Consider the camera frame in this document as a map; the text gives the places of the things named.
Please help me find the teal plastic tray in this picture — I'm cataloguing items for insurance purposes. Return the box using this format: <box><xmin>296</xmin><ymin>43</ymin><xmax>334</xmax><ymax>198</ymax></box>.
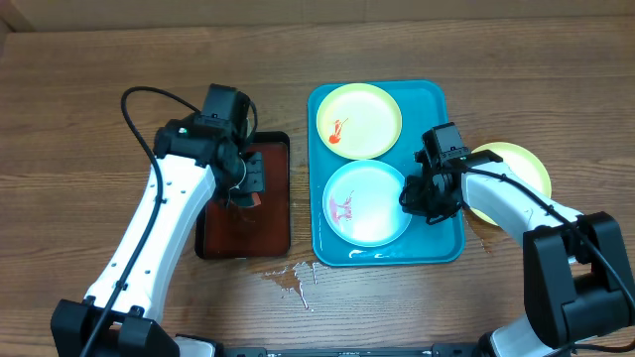
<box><xmin>308</xmin><ymin>80</ymin><xmax>465</xmax><ymax>267</ymax></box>

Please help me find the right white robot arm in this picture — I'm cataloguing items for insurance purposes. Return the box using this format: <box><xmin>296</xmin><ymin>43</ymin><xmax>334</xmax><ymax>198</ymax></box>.
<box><xmin>399</xmin><ymin>151</ymin><xmax>634</xmax><ymax>356</ymax></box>

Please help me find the black tray with red water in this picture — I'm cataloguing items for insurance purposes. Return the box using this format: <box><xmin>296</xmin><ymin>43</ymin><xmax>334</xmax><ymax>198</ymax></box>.
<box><xmin>194</xmin><ymin>131</ymin><xmax>291</xmax><ymax>260</ymax></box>

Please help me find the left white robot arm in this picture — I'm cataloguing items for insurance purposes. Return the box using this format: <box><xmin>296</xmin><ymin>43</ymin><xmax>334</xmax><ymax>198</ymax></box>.
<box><xmin>51</xmin><ymin>114</ymin><xmax>257</xmax><ymax>357</ymax></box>

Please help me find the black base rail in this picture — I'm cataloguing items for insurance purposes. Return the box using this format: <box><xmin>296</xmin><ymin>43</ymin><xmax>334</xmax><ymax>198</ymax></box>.
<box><xmin>173</xmin><ymin>334</ymin><xmax>482</xmax><ymax>357</ymax></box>

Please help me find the yellow plate with ketchup far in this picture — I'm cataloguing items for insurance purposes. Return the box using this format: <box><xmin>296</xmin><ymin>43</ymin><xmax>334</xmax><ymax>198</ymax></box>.
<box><xmin>316</xmin><ymin>83</ymin><xmax>403</xmax><ymax>160</ymax></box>

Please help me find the light blue plate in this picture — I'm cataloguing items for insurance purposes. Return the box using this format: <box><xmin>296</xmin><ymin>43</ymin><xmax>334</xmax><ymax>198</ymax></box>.
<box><xmin>321</xmin><ymin>160</ymin><xmax>412</xmax><ymax>248</ymax></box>

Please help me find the orange and green sponge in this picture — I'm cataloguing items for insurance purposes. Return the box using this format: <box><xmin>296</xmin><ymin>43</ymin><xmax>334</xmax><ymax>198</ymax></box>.
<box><xmin>230</xmin><ymin>190</ymin><xmax>261</xmax><ymax>208</ymax></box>

